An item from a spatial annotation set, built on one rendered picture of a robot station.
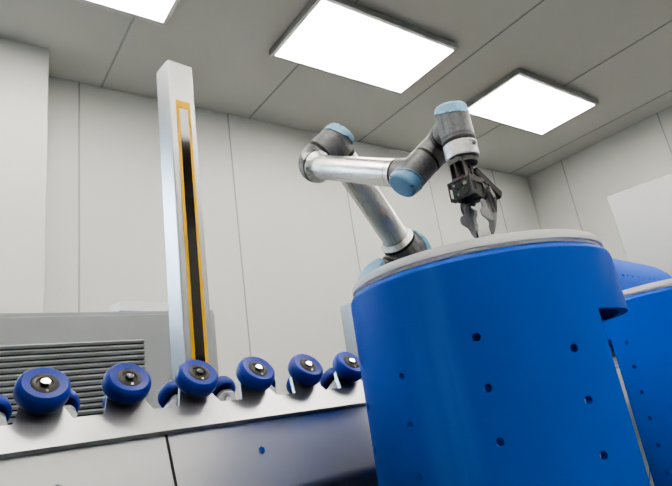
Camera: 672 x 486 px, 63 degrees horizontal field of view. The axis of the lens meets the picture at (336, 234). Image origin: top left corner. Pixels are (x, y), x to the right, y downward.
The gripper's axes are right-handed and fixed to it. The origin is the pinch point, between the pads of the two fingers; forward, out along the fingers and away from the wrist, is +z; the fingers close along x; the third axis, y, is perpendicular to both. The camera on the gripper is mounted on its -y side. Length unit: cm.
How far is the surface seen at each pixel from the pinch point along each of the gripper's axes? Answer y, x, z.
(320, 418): 78, 17, 38
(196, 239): 69, -25, 1
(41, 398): 109, 17, 33
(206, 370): 92, 16, 31
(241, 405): 89, 16, 35
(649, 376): 20, 35, 40
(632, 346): 20, 33, 35
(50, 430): 108, 16, 36
